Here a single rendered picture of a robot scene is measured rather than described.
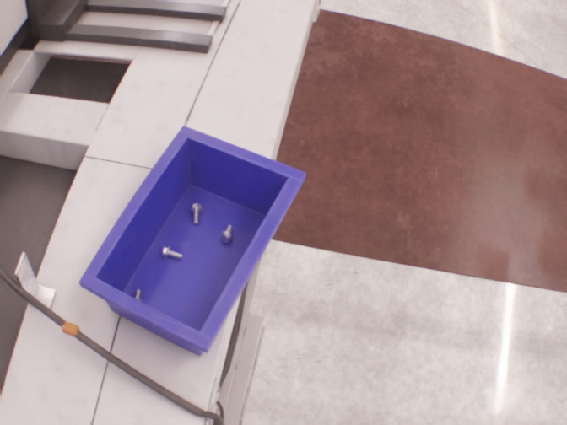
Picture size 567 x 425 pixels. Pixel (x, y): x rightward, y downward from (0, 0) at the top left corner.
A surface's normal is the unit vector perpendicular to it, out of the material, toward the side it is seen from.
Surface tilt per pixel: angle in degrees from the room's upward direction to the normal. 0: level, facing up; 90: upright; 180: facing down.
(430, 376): 0
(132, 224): 85
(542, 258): 0
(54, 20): 0
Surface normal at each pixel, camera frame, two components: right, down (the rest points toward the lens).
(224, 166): -0.40, 0.68
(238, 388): 0.08, -0.57
